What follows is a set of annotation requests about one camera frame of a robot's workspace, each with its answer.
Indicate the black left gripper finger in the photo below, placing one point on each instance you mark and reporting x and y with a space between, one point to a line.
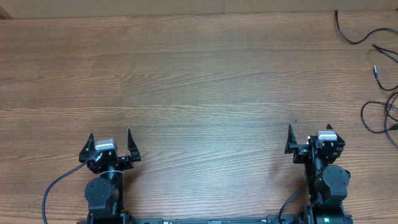
132 148
88 148

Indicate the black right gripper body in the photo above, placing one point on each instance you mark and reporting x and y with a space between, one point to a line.
300 157

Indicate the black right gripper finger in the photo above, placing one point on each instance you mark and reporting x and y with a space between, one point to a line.
291 143
340 143

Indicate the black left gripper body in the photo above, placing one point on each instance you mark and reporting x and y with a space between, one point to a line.
124 163

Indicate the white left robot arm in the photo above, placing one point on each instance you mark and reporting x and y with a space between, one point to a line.
105 194

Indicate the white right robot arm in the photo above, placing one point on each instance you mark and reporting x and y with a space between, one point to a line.
326 183

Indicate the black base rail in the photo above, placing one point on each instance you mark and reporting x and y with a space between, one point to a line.
270 219

